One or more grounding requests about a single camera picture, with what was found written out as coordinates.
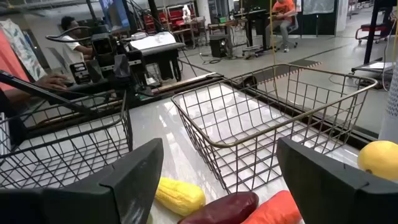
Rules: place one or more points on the red shelf rack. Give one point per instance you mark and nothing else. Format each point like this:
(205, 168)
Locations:
(177, 15)

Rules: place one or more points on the white paper sheet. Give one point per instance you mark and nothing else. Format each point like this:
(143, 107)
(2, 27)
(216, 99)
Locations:
(155, 40)

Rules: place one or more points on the black standing desk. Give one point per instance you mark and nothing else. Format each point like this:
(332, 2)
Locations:
(252, 28)

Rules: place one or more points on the wooden desk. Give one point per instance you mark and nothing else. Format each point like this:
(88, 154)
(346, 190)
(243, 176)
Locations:
(227, 23)

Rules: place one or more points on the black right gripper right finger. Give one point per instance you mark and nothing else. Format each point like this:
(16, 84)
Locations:
(342, 199)

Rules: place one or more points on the computer monitor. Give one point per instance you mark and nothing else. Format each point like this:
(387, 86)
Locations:
(113, 15)

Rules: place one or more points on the white tower fan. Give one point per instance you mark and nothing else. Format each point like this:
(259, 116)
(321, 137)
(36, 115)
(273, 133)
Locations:
(392, 102)

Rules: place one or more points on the black pole stand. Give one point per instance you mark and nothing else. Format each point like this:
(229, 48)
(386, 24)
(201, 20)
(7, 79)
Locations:
(371, 31)

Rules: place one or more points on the person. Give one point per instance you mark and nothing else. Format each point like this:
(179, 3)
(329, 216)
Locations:
(73, 46)
(9, 62)
(283, 9)

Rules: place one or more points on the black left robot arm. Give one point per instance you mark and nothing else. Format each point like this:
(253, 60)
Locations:
(102, 65)

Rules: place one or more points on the black striped floor mat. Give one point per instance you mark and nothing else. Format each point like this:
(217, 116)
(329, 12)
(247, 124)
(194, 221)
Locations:
(298, 63)

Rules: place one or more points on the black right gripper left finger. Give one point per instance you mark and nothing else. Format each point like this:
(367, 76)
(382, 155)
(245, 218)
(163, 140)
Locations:
(93, 202)

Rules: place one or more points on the yellow corn cob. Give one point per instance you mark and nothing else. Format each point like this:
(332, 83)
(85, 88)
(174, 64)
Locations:
(180, 196)

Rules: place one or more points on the grey wall board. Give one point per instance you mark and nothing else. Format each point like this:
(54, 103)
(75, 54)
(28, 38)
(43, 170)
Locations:
(318, 6)

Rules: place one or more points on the orange-red pepper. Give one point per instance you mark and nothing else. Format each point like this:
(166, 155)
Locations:
(273, 210)

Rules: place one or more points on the yellow lemon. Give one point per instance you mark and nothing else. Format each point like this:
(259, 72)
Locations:
(379, 158)

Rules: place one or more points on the black computer tower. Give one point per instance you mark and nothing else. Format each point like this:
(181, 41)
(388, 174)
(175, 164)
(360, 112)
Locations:
(219, 46)

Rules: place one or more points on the wooden table board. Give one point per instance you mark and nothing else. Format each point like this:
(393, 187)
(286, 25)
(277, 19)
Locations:
(186, 81)

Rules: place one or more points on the red low cart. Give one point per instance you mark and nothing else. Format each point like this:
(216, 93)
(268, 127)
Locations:
(370, 28)

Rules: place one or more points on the patterned cloth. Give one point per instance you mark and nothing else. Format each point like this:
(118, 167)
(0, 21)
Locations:
(21, 46)

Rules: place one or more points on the office chair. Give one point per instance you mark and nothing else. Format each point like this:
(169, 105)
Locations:
(293, 26)

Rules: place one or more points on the dark red pepper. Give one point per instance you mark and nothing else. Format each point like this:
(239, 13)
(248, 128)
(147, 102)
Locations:
(224, 210)

